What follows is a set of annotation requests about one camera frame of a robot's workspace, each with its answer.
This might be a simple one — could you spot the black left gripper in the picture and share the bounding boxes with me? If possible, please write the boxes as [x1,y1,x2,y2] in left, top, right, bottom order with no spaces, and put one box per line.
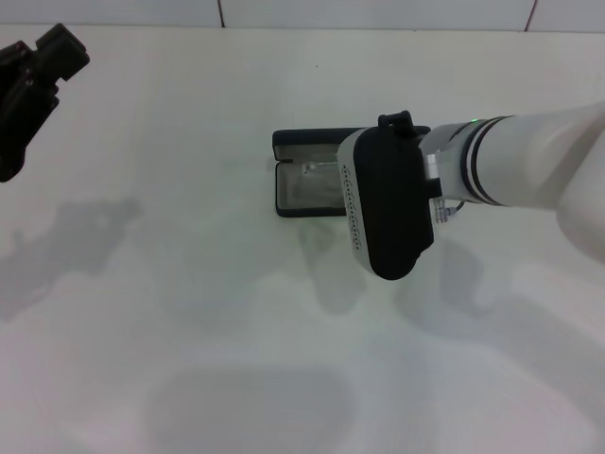
[0,23,91,183]

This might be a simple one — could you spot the black glasses case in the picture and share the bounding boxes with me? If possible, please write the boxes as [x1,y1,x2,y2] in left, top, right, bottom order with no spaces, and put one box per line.
[271,125,432,218]

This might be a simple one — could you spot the clear transparent glasses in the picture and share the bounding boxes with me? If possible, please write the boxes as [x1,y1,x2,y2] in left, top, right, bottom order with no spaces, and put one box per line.
[287,160,344,209]

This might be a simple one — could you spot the silver cylindrical connector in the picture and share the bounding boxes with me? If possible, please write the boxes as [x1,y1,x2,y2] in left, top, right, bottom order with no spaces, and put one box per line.
[428,194,468,224]

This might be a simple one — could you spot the black cased right wrist camera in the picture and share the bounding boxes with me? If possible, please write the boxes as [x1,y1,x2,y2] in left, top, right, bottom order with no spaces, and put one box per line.
[336,110,443,282]

